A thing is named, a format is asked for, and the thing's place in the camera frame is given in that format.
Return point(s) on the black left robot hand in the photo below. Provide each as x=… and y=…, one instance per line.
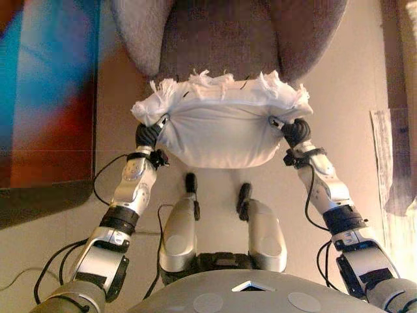
x=146, y=135

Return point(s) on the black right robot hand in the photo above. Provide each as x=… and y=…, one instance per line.
x=296, y=130

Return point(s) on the white fringed cushion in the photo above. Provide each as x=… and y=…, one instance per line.
x=221, y=130

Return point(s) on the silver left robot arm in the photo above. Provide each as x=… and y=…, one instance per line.
x=137, y=189

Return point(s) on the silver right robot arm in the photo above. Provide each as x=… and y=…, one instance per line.
x=332, y=189

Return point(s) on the grey patterned rug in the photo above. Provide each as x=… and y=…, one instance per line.
x=382, y=146

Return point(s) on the silver left robot leg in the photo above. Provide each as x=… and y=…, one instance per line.
x=179, y=234

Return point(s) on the silver robot leg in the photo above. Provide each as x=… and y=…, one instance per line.
x=265, y=234
x=179, y=234

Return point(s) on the glossy brown wardrobe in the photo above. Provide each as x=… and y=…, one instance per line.
x=49, y=98

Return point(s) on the silver right robot leg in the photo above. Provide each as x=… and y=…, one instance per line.
x=265, y=234

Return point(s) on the grey fabric armchair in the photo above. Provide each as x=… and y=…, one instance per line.
x=221, y=39

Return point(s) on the grey robot torso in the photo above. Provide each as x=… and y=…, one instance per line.
x=254, y=300

